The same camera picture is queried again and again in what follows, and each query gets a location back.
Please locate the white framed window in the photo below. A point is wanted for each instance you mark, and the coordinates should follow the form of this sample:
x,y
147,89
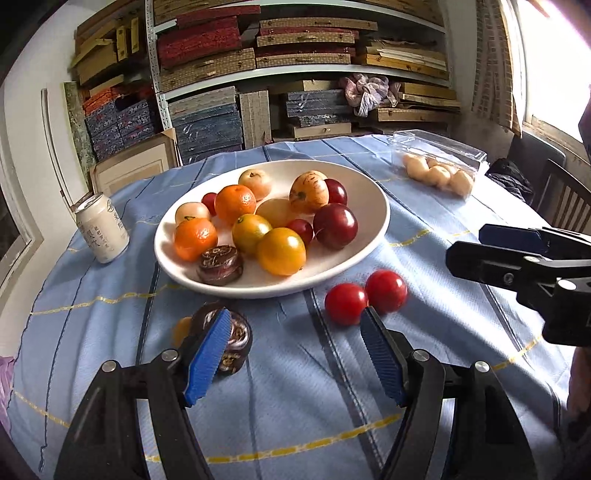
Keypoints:
x,y
20,235

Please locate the person's right hand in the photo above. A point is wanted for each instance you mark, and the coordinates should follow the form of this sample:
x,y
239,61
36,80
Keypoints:
x,y
580,382

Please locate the red cherry tomato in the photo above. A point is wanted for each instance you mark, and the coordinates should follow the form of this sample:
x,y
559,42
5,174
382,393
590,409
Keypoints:
x,y
386,291
345,303
209,202
303,229

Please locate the dark brown mangosteen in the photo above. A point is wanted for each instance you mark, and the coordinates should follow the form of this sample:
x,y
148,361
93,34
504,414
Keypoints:
x,y
220,265
240,341

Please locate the beige drink can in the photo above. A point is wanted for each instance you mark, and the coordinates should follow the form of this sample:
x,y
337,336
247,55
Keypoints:
x,y
101,227

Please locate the large orange mandarin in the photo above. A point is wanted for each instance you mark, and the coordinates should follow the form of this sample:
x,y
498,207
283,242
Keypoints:
x,y
193,237

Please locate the dark wooden chair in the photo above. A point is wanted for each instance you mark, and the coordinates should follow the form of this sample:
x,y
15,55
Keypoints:
x,y
565,197

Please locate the dark red plum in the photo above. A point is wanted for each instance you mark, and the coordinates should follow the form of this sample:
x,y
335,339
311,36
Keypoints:
x,y
337,192
335,226

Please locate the small yellow fruit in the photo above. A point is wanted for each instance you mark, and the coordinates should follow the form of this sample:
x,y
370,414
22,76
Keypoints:
x,y
181,331

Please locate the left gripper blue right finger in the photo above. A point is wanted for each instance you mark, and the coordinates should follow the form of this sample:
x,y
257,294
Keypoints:
x,y
389,350

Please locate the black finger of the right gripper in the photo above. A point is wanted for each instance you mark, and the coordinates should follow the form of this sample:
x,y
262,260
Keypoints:
x,y
500,267
521,237

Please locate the framed picture leaning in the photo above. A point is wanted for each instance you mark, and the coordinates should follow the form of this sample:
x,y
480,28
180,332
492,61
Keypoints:
x,y
148,158

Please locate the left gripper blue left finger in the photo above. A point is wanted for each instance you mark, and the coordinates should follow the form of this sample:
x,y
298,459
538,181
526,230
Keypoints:
x,y
203,349

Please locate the stack of blue boxes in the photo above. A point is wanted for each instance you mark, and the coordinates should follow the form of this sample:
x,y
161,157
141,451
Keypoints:
x,y
112,130

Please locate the white oval plate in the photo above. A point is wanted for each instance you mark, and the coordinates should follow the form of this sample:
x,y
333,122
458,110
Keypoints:
x,y
366,200

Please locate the peach coloured fruit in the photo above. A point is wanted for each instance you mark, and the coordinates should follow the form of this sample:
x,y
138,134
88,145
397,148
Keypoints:
x,y
258,181

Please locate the yellow orange round fruit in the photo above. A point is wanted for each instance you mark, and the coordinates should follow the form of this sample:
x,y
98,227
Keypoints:
x,y
247,231

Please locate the striped yellow red apple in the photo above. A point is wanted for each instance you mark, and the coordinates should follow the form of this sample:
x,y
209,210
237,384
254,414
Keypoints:
x,y
309,192

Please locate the blue checked tablecloth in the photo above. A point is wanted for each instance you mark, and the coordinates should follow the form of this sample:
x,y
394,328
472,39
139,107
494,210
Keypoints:
x,y
308,403

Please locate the yellow orange front fruit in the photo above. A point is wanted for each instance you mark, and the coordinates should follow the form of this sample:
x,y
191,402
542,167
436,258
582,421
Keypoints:
x,y
281,252

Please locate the pink plastic bag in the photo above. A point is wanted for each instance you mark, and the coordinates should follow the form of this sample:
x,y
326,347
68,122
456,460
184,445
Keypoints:
x,y
367,93

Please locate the pale orange apricot fruit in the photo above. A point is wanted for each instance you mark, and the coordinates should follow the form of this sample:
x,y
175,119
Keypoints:
x,y
191,210

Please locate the white metal storage shelf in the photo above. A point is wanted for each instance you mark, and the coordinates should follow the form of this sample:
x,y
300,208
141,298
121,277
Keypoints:
x,y
232,75

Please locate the pale orange round fruit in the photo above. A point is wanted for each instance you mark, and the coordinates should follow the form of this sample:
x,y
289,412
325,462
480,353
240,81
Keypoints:
x,y
277,212

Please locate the smooth orange fruit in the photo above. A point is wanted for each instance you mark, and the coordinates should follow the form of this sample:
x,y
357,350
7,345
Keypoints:
x,y
234,201

